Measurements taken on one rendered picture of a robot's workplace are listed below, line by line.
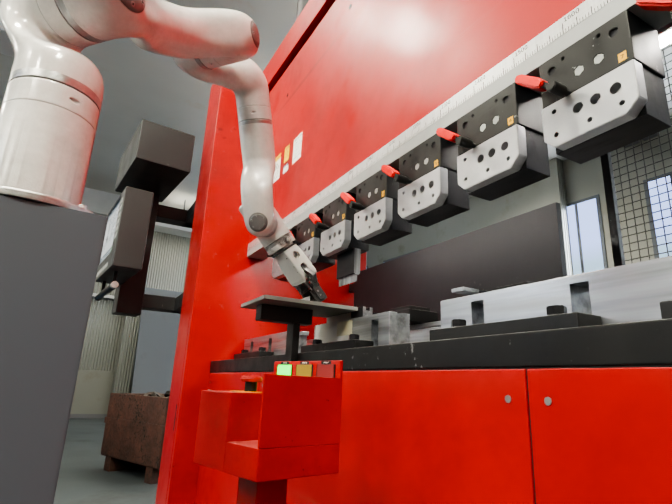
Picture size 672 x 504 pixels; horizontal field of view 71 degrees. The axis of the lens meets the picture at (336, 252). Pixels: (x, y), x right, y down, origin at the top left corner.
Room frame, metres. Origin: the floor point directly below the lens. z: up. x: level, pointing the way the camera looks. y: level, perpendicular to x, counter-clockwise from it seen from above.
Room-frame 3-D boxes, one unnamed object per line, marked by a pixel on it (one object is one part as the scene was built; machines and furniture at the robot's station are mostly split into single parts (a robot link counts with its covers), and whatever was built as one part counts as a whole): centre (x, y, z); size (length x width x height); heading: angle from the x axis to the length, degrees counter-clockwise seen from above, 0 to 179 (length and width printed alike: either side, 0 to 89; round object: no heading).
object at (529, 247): (1.77, -0.37, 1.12); 1.13 x 0.02 x 0.44; 28
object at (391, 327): (1.27, -0.06, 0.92); 0.39 x 0.06 x 0.10; 28
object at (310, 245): (1.51, 0.07, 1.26); 0.15 x 0.09 x 0.17; 28
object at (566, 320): (0.76, -0.27, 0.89); 0.30 x 0.05 x 0.03; 28
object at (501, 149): (0.81, -0.31, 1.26); 0.15 x 0.09 x 0.17; 28
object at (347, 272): (1.32, -0.04, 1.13); 0.10 x 0.02 x 0.10; 28
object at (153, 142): (2.20, 0.96, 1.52); 0.51 x 0.25 x 0.85; 34
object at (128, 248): (2.11, 1.00, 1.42); 0.45 x 0.12 x 0.36; 34
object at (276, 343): (1.80, 0.22, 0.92); 0.50 x 0.06 x 0.10; 28
